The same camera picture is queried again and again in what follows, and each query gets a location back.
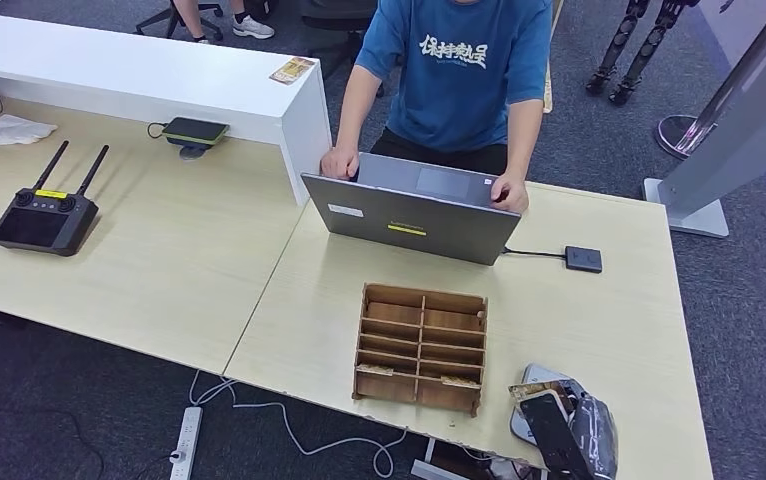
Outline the person's left hand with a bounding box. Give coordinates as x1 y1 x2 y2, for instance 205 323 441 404
490 173 530 215

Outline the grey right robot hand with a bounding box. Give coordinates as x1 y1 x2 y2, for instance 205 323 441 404
553 378 620 480

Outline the person's right hand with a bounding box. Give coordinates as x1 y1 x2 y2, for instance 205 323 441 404
319 145 361 181

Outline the wooden card organizer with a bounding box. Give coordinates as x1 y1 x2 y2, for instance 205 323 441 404
352 283 489 419

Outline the white card reader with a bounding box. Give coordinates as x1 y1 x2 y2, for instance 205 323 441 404
510 362 573 446

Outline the yellow printed card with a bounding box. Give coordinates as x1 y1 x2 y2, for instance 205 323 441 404
268 56 317 86

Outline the seated person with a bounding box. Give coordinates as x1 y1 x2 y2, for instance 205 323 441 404
174 0 276 45

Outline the black USB hub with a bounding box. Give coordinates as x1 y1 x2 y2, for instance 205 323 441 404
564 245 604 274

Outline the grey laptop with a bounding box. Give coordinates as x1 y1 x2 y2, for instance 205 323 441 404
300 152 522 268

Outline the black office chair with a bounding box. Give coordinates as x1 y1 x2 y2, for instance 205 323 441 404
134 0 224 40
298 0 388 98

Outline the black phone with green edge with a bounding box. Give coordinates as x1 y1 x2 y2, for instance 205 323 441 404
160 117 231 148

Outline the chrome stanchion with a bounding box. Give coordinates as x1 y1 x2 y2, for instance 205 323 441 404
654 114 717 161

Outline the standing humanoid robot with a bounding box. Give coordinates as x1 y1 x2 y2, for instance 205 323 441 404
584 0 701 106

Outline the white reception counter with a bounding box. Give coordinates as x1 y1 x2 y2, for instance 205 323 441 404
0 9 333 208

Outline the grey kiosk stand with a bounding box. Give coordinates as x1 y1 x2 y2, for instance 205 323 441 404
643 0 766 240

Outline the black remote controller with antennas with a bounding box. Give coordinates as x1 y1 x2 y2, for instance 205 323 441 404
0 140 110 258

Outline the white power strip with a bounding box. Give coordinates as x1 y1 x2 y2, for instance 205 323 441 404
168 406 204 480

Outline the white crumpled tissue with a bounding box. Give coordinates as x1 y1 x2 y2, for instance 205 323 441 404
0 113 58 148

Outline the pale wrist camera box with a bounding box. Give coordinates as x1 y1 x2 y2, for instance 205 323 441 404
518 390 593 480

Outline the black hub cable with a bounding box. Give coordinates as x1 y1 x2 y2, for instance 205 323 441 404
503 246 567 259

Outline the white desk leg frame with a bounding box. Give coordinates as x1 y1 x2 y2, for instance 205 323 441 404
411 437 472 480

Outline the white power cable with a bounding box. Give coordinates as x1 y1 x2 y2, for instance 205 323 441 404
188 370 408 480

